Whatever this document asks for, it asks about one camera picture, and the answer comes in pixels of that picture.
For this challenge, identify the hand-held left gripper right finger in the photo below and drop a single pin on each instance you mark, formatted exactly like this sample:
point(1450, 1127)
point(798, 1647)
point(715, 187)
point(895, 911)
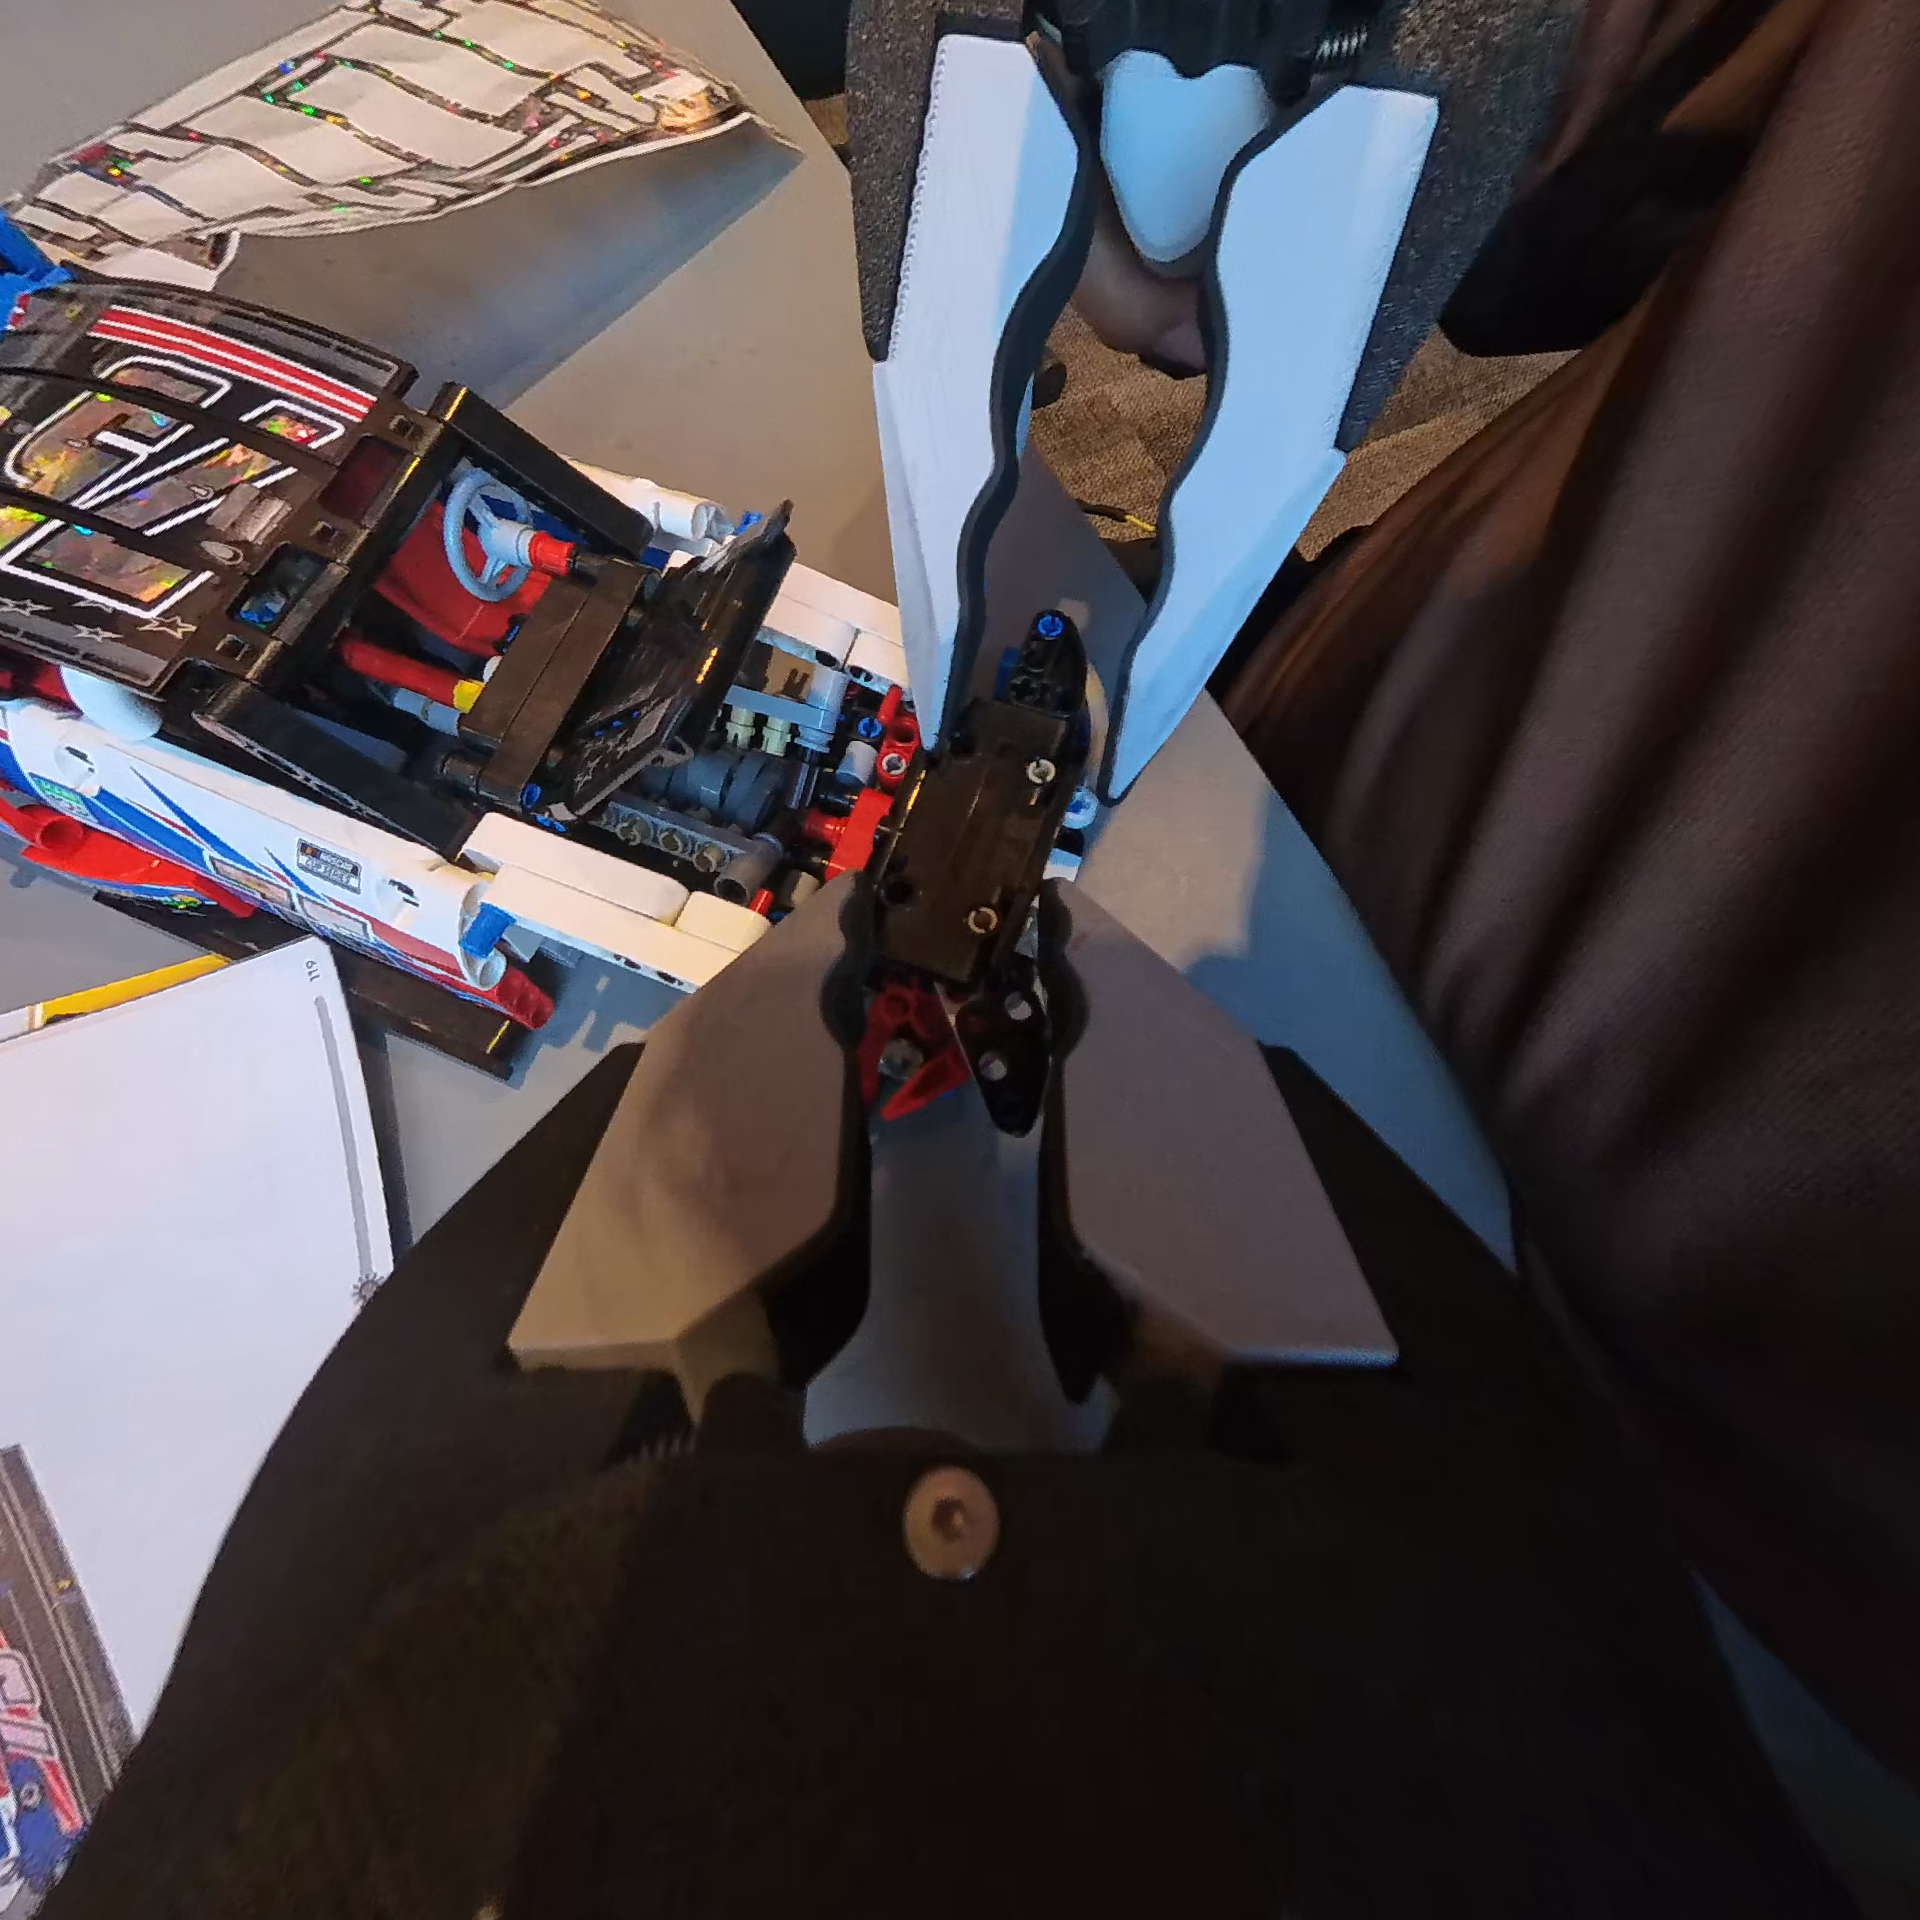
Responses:
point(1200, 1171)

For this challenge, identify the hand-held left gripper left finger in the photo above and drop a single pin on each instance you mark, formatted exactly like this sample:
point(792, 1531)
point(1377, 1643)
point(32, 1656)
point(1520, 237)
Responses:
point(709, 1171)

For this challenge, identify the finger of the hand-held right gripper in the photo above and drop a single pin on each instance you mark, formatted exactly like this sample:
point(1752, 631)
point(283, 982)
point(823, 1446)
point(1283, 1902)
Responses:
point(1288, 376)
point(956, 303)

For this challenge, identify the brick toy race car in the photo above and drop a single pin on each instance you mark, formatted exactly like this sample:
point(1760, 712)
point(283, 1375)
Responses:
point(604, 900)

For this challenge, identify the black brick bumper assembly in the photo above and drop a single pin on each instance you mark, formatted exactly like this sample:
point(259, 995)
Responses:
point(977, 839)

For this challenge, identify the grey desk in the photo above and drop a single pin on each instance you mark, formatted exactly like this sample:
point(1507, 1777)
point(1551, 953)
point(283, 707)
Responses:
point(674, 303)

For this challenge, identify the person's right hand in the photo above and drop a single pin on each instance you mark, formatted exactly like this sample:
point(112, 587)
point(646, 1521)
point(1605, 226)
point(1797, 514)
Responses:
point(1144, 313)

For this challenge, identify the small yellow black object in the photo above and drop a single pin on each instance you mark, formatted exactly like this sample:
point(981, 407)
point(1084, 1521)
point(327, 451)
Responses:
point(1126, 523)

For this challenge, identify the sticker sheet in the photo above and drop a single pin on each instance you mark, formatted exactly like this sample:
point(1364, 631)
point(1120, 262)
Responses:
point(458, 93)

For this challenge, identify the person's brown clothing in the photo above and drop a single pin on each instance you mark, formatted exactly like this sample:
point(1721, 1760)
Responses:
point(1646, 757)

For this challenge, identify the white instruction booklet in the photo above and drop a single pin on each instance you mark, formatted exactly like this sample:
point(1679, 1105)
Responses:
point(176, 1195)

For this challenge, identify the yellow-edged booklet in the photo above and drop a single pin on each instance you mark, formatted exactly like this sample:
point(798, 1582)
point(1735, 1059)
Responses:
point(137, 995)

